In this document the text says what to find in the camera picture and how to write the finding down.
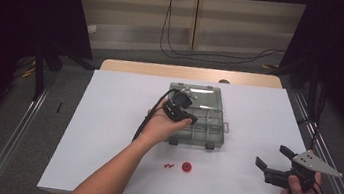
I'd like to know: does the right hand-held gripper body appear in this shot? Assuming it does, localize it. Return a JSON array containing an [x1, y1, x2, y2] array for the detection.
[[261, 144, 344, 194]]

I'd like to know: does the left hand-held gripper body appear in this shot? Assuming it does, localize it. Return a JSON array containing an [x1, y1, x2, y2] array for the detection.
[[160, 83, 203, 126]]

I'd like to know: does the clear grey compartment box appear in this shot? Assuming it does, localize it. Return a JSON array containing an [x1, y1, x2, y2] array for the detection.
[[159, 80, 235, 154]]

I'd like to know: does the red plastic wheel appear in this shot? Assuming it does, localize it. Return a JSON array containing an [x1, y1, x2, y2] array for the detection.
[[180, 161, 194, 174]]

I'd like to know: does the person's left hand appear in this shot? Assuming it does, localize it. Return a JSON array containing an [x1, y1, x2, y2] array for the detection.
[[134, 96, 195, 154]]

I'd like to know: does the black stand pole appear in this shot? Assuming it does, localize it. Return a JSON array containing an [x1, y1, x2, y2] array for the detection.
[[297, 58, 332, 160]]

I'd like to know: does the white table sheet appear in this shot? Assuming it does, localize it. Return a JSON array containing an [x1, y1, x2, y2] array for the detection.
[[36, 58, 344, 194]]

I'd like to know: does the small yellow object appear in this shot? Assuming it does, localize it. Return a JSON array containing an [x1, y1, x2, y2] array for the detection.
[[261, 63, 280, 72]]

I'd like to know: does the small white box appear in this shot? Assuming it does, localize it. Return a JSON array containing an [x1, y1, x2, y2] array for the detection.
[[86, 23, 99, 36]]

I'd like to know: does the black stand leg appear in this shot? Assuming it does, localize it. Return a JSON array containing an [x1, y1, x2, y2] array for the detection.
[[26, 38, 67, 105]]

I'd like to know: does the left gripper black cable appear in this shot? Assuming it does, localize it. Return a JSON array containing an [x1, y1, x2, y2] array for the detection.
[[132, 83, 179, 147]]

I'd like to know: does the black floor cable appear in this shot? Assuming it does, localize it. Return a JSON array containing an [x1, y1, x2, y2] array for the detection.
[[163, 0, 292, 68], [157, 0, 292, 73]]

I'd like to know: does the yellow cable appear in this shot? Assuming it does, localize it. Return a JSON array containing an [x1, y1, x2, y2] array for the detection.
[[10, 55, 40, 82]]

